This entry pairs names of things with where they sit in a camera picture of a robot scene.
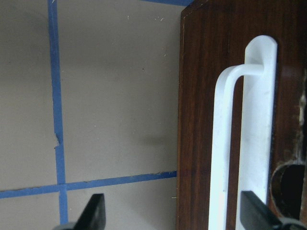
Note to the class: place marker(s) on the wooden drawer with white handle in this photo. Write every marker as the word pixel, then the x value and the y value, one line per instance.
pixel 242 113

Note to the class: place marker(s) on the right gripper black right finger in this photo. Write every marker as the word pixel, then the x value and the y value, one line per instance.
pixel 255 215

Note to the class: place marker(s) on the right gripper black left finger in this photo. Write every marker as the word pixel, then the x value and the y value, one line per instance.
pixel 93 216

